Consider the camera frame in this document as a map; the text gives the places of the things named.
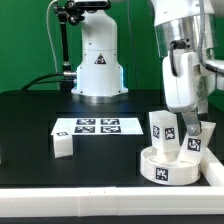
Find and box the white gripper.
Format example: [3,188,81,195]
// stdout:
[162,49,208,136]

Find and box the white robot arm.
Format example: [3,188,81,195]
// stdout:
[73,0,223,136]

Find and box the white marker sheet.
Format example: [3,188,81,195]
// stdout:
[51,118,143,135]

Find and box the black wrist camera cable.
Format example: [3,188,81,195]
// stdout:
[168,0,224,78]

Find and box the white front fence rail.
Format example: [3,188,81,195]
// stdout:
[0,187,224,218]

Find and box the black cable bundle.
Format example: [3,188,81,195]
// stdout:
[21,72,78,92]

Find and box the black mounted camera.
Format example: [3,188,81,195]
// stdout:
[74,0,109,9]

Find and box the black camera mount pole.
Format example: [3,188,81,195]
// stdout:
[54,0,84,92]

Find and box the white cable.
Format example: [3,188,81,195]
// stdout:
[46,0,60,74]

